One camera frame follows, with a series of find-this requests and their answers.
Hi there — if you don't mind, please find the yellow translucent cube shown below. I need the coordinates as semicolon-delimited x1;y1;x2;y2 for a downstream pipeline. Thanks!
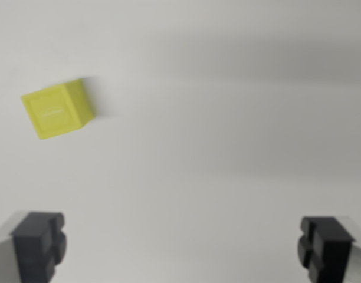
20;77;96;140

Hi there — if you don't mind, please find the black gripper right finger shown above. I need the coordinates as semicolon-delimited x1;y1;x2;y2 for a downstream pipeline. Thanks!
296;215;361;283

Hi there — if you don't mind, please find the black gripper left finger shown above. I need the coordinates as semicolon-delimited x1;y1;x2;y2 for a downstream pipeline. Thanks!
0;210;68;283

